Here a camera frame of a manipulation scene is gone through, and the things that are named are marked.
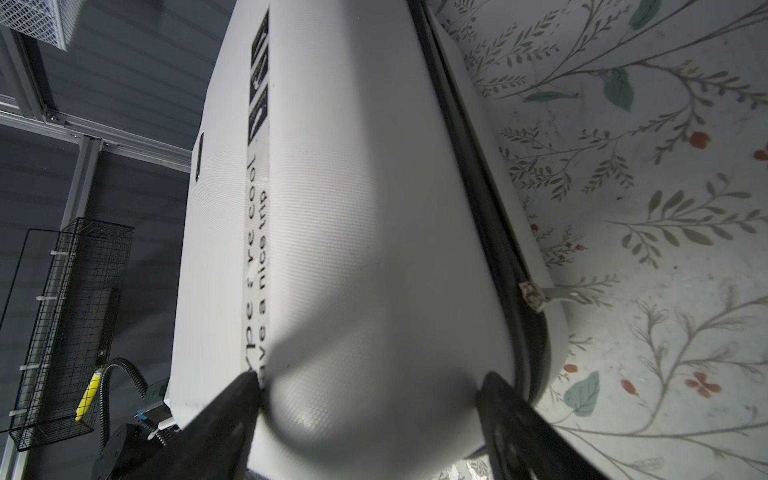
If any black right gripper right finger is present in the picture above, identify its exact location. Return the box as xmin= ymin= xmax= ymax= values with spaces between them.
xmin=476 ymin=372 xmax=607 ymax=480

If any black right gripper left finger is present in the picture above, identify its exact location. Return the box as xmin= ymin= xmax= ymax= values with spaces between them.
xmin=128 ymin=371 xmax=262 ymax=479

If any white hard-shell suitcase black lining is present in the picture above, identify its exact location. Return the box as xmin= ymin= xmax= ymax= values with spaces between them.
xmin=167 ymin=1 xmax=568 ymax=479

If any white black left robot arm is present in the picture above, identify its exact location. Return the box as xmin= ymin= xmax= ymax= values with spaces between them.
xmin=90 ymin=419 xmax=180 ymax=480

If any yellow black striped item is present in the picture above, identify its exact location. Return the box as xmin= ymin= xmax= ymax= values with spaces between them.
xmin=75 ymin=368 xmax=104 ymax=422

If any floral table mat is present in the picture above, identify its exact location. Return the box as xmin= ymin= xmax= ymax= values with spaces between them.
xmin=430 ymin=1 xmax=767 ymax=479

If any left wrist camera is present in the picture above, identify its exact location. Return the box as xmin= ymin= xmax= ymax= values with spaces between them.
xmin=135 ymin=378 xmax=175 ymax=432

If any black left corrugated cable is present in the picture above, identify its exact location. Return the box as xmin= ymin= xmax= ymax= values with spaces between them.
xmin=97 ymin=357 xmax=169 ymax=457

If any black wire mesh basket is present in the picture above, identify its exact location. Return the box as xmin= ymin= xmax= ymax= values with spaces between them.
xmin=1 ymin=217 xmax=134 ymax=452

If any white wire mesh basket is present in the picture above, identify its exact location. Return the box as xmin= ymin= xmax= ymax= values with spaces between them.
xmin=1 ymin=0 xmax=86 ymax=51

